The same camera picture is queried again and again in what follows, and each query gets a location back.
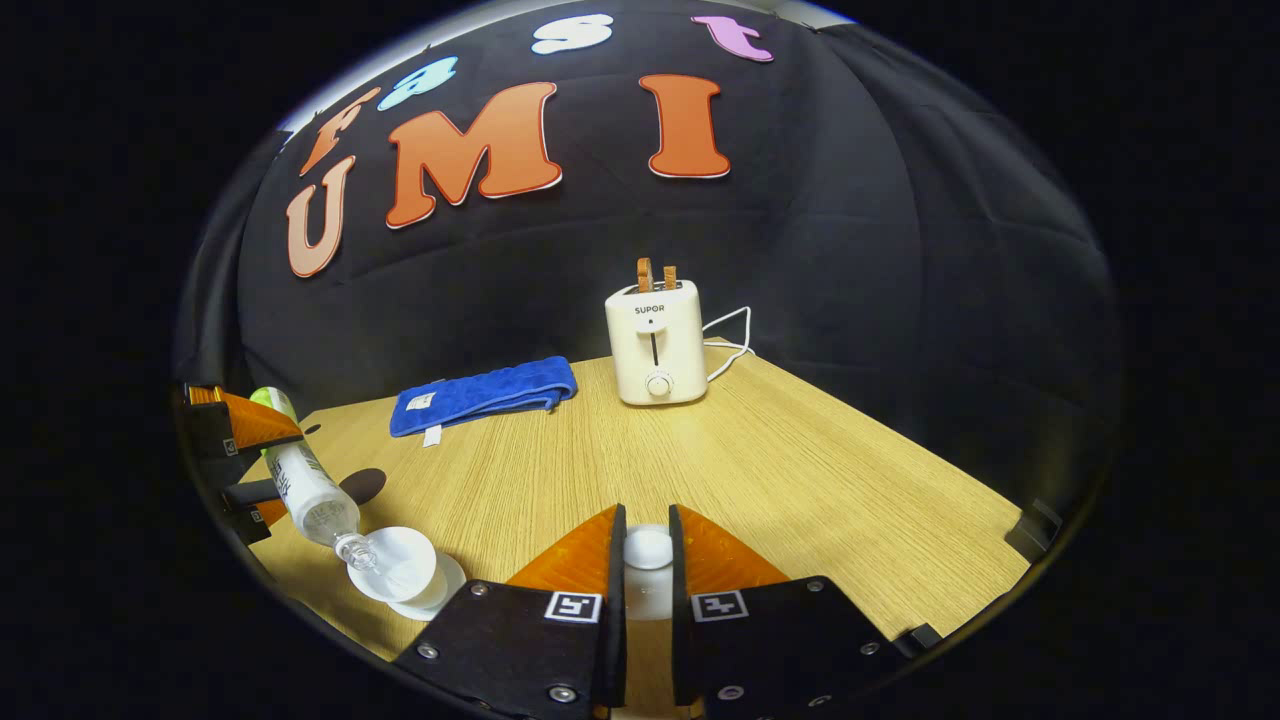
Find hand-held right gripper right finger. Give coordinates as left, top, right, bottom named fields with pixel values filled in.
left=668, top=503, right=906, bottom=720

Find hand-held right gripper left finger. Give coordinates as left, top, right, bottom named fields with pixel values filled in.
left=392, top=503, right=628, bottom=720

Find clear green water bottle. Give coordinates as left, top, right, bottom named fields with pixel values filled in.
left=248, top=387, right=381, bottom=573

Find white teacup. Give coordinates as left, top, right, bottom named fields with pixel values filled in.
left=346, top=527, right=439, bottom=605

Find white saucer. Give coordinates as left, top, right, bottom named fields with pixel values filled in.
left=388, top=553, right=468, bottom=622

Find blue folded towel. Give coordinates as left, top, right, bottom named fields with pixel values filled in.
left=389, top=356, right=579, bottom=447

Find cream white toaster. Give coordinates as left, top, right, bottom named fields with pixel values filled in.
left=604, top=280, right=708, bottom=407

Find white toaster cable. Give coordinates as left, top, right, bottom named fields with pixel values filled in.
left=700, top=306, right=756, bottom=383

